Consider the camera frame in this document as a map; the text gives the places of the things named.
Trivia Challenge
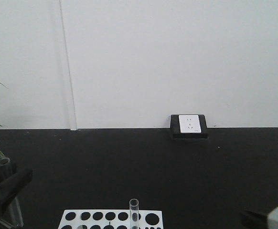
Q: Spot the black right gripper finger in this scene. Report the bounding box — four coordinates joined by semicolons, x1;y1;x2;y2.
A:
240;210;268;229

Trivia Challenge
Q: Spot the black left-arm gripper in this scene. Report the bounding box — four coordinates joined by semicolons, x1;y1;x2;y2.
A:
0;163;33;229

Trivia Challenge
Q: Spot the short clear test tube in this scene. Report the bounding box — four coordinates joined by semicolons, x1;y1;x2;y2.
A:
0;157;23;229

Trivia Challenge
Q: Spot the tall clear test tube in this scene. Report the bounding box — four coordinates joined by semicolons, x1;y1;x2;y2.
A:
129;198;139;229

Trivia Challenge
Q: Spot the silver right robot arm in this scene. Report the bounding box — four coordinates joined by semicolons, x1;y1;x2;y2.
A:
240;206;278;229

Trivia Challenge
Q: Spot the white test tube rack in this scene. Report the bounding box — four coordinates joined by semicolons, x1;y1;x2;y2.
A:
58;209;164;229

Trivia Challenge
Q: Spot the white wall cable conduit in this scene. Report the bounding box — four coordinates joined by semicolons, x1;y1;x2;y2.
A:
58;0;78;132

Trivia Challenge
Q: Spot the white wall socket black box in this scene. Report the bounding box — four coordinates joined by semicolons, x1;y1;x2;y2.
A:
170;114;208;140

